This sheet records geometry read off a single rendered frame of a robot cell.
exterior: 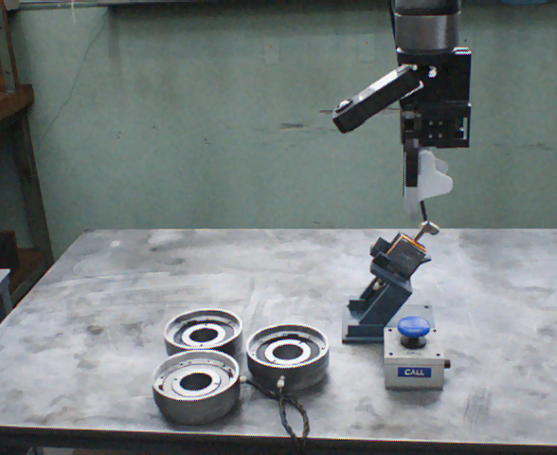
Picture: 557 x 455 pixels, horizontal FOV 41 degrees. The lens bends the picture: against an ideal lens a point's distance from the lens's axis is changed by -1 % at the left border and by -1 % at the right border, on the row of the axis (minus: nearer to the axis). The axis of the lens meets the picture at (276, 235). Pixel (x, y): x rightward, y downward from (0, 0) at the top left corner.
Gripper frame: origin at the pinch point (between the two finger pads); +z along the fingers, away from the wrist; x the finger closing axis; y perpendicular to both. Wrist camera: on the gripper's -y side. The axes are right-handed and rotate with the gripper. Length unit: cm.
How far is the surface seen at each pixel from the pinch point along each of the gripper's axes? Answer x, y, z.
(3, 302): 38, -81, 36
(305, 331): -7.6, -13.3, 14.8
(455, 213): 148, 24, 62
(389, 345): -12.8, -2.5, 13.6
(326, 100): 149, -19, 21
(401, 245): -1.3, -0.8, 5.3
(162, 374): -17.9, -30.1, 15.0
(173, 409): -24.1, -27.2, 15.5
